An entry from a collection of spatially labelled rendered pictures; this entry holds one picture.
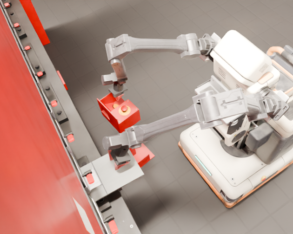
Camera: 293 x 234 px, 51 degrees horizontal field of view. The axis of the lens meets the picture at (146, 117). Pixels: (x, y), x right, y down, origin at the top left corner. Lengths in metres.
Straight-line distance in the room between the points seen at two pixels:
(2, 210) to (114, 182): 1.15
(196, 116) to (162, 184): 1.53
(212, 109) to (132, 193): 1.60
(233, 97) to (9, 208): 0.76
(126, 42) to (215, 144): 1.25
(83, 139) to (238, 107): 0.97
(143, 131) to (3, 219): 0.91
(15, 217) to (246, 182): 1.99
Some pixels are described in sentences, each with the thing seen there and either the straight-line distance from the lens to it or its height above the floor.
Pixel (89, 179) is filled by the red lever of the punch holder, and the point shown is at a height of 1.26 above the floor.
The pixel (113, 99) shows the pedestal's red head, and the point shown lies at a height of 0.74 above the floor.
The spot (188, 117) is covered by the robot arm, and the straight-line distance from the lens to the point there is 0.99.
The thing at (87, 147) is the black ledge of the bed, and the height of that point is 0.88.
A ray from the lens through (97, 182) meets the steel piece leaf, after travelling 1.42.
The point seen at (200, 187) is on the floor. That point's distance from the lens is 2.44.
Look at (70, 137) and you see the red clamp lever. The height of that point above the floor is 1.26.
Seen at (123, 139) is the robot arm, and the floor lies 1.23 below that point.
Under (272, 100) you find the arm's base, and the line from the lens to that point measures 1.35.
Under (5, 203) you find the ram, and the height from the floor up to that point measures 2.05.
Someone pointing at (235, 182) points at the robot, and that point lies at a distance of 2.19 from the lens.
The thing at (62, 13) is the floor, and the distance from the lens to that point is 3.91.
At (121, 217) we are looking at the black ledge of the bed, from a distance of 1.48.
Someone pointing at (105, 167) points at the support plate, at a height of 1.00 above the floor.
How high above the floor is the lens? 2.30
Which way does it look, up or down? 58 degrees down
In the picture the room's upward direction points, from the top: 8 degrees counter-clockwise
